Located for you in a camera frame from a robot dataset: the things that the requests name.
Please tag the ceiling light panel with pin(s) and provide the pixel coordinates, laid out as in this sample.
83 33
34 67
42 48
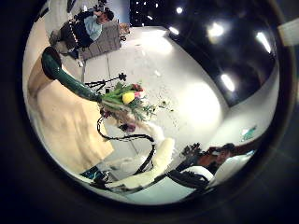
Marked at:
227 82
215 31
263 42

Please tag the seated person in blue shirt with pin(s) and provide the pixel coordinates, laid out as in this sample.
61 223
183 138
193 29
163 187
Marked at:
92 28

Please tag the black camera tripod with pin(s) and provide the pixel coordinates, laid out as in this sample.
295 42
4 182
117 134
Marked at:
102 81

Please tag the grey sofa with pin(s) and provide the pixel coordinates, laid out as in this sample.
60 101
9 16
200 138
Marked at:
107 42

